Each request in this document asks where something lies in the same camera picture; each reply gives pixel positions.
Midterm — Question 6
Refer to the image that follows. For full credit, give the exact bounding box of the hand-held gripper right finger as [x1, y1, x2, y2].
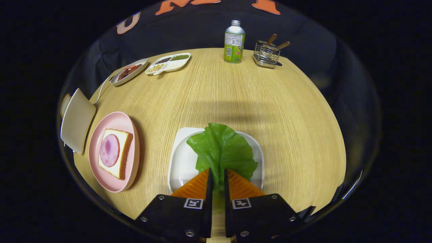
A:
[224, 168, 316, 243]

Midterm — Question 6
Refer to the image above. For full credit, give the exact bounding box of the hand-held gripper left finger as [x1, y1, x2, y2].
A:
[135, 168, 213, 243]

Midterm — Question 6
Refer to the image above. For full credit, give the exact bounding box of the green lettuce leaf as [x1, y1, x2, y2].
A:
[186, 123, 259, 215]

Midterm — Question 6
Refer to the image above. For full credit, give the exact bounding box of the white square plate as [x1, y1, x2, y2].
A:
[168, 127, 265, 193]

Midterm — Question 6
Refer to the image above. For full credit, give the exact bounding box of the white bread slice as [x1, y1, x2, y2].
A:
[98, 129, 133, 180]

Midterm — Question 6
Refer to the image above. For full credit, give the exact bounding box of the pink ham slice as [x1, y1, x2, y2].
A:
[99, 134, 120, 167]

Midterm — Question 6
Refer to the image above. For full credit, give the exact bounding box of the pink round plate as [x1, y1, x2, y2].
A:
[88, 111, 140, 193]

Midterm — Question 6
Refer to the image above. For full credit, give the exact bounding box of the white sectioned dish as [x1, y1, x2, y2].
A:
[145, 53, 191, 76]

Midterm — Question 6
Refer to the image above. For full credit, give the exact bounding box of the green label metal bottle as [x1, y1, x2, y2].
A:
[224, 20, 246, 64]

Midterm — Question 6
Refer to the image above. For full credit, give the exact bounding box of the round beige meat plate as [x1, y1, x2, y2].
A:
[110, 58, 149, 86]

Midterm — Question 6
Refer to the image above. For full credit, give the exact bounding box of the cream white toaster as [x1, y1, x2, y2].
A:
[60, 88, 97, 155]

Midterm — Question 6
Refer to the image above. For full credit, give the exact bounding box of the black backdrop cloth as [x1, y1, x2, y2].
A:
[58, 0, 382, 142]

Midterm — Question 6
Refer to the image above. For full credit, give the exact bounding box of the metal wire utensil holder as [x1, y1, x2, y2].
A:
[252, 40, 282, 69]

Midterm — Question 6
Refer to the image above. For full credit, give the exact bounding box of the white toaster power cable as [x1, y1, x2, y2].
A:
[93, 76, 113, 105]

